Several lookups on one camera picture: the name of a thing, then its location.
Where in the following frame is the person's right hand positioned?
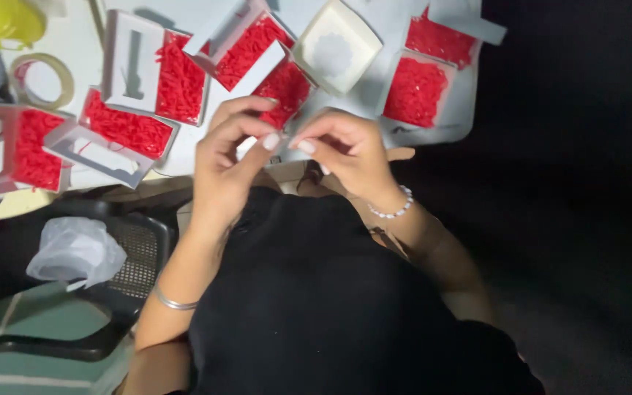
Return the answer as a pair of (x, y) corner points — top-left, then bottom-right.
(289, 107), (400, 205)

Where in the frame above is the person's left hand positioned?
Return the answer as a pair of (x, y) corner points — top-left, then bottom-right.
(191, 95), (283, 218)

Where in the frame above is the group of red-filled white boxes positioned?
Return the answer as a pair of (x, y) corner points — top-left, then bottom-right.
(11, 5), (482, 194)

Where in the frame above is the empty white cardboard box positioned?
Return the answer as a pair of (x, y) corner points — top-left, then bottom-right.
(292, 0), (384, 98)

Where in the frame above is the black mesh chair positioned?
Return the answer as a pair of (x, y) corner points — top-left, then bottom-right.
(0, 196), (181, 363)

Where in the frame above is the silver bangle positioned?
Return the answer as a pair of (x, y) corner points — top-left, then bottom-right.
(153, 282), (199, 312)

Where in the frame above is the person's black garment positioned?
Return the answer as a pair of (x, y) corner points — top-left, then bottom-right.
(187, 185), (547, 395)

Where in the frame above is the clear plastic bag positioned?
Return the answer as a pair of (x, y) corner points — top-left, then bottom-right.
(26, 216), (129, 292)

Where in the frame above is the clear adhesive tape roll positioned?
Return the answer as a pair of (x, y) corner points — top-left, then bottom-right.
(8, 53), (76, 111)

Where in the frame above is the white bead bracelet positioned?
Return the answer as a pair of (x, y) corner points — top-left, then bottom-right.
(366, 185), (415, 220)

